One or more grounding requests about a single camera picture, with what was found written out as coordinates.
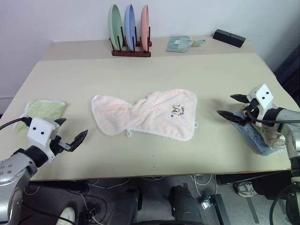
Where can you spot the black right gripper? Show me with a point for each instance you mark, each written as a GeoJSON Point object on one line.
{"type": "Point", "coordinates": [250, 110]}

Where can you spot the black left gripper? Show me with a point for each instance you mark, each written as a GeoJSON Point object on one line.
{"type": "Point", "coordinates": [56, 144]}

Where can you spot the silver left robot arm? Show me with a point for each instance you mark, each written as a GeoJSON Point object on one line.
{"type": "Point", "coordinates": [14, 165]}

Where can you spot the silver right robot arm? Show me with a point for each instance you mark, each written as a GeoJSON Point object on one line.
{"type": "Point", "coordinates": [290, 138]}

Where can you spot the blue cloth stack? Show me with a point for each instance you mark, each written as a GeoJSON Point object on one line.
{"type": "Point", "coordinates": [254, 137]}

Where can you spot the beige crumpled towel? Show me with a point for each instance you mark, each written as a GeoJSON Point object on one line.
{"type": "Point", "coordinates": [272, 136]}

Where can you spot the pink towel with embroidery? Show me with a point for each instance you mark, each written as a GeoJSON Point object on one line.
{"type": "Point", "coordinates": [150, 117]}

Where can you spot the black rectangular box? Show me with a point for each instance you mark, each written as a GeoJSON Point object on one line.
{"type": "Point", "coordinates": [228, 37]}

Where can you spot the grey white sneaker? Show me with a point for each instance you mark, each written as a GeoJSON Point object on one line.
{"type": "Point", "coordinates": [245, 189]}

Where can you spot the green packaged cloth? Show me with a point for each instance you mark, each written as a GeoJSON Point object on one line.
{"type": "Point", "coordinates": [178, 43]}

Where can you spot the dark rounded shape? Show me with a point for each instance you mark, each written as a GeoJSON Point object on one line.
{"type": "Point", "coordinates": [125, 206]}
{"type": "Point", "coordinates": [185, 206]}

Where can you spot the brown wooden dish rack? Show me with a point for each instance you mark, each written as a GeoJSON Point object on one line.
{"type": "Point", "coordinates": [131, 53]}

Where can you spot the small grey floor device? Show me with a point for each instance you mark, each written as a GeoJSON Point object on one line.
{"type": "Point", "coordinates": [206, 204]}

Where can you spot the green plate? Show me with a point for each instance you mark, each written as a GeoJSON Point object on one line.
{"type": "Point", "coordinates": [115, 25]}

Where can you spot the pink plate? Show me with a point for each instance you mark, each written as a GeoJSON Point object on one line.
{"type": "Point", "coordinates": [145, 25]}

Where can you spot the blue plate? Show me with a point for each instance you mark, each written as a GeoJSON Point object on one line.
{"type": "Point", "coordinates": [129, 23]}

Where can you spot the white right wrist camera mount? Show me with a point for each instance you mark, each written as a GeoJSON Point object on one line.
{"type": "Point", "coordinates": [263, 98]}

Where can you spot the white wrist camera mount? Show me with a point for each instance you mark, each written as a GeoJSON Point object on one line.
{"type": "Point", "coordinates": [263, 98]}
{"type": "Point", "coordinates": [41, 131]}

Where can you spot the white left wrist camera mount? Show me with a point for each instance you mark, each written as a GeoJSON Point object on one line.
{"type": "Point", "coordinates": [41, 131]}

